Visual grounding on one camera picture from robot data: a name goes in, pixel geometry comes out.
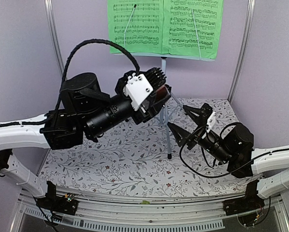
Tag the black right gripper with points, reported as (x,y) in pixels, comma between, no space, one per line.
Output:
(196,135)

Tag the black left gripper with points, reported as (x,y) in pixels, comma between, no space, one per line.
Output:
(143,116)

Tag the dark red metronome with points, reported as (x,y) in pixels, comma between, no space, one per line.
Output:
(158,98)

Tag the green sheet music page one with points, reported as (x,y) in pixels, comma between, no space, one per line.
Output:
(136,25)

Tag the green sheet music stack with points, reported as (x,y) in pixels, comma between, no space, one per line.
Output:
(192,28)

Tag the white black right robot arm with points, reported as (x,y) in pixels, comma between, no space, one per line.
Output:
(236,149)

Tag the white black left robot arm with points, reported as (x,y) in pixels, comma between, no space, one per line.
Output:
(87,113)

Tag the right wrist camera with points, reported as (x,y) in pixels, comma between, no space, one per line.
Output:
(211,121)

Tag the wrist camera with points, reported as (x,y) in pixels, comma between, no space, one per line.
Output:
(138,87)
(211,121)

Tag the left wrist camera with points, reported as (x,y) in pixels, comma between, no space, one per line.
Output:
(138,87)

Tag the aluminium front rail frame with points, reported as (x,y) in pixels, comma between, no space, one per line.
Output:
(114,213)

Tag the aluminium corner post right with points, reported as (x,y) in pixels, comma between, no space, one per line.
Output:
(246,34)

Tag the aluminium corner post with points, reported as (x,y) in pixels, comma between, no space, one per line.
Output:
(53,33)
(246,34)

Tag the aluminium corner post left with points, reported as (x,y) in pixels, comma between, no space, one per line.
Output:
(53,33)

